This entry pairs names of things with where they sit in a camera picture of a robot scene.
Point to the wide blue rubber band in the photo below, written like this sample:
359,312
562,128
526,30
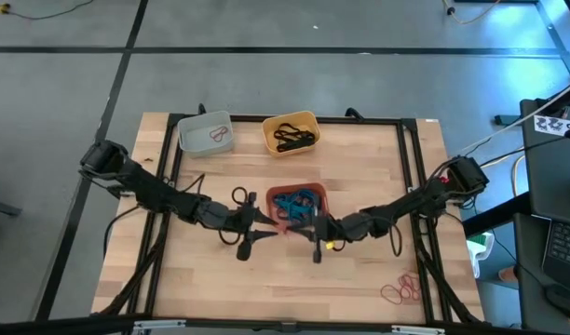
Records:
289,216

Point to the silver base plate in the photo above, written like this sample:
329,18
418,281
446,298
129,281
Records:
410,189

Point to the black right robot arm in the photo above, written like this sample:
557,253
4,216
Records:
420,197

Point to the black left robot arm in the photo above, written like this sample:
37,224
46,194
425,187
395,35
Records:
145,186

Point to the yellow tag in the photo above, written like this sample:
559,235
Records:
330,245

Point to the white and green object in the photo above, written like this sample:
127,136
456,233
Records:
480,253

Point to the black computer mouse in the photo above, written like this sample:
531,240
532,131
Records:
564,300

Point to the grey metal bar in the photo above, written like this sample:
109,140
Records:
3,207

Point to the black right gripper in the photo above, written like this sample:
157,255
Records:
345,228

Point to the grey plastic basket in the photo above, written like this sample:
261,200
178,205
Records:
196,137

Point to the black aluminium table frame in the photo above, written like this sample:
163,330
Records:
359,120

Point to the teal rubber band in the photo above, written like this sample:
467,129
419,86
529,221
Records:
296,207

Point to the black desk strut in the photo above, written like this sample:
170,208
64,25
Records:
494,216

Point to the black desk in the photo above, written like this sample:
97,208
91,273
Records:
555,186

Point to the silver bracket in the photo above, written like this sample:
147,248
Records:
417,330
159,324

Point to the person's foot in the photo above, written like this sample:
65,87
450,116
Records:
507,274

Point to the orange plastic basket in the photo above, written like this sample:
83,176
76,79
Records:
270,200

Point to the black clamp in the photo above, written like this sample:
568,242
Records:
201,109
352,111

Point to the black overhead beam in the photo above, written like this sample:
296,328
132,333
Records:
57,326

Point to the black laptop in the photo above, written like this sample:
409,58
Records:
566,246

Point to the white printed paper tag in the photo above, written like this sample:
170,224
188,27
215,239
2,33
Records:
552,125

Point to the yellow plastic basket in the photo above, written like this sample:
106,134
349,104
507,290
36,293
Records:
268,139

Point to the black metal stand leg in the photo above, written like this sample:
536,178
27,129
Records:
557,37

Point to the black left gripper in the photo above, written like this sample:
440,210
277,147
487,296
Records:
234,218

